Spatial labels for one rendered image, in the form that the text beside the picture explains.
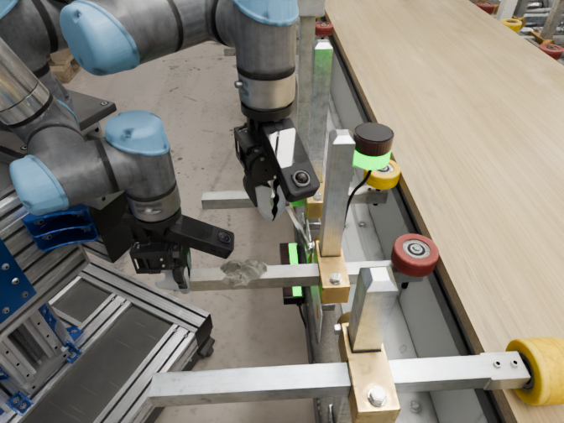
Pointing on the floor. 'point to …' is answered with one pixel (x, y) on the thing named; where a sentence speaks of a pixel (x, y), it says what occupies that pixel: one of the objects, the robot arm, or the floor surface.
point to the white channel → (505, 9)
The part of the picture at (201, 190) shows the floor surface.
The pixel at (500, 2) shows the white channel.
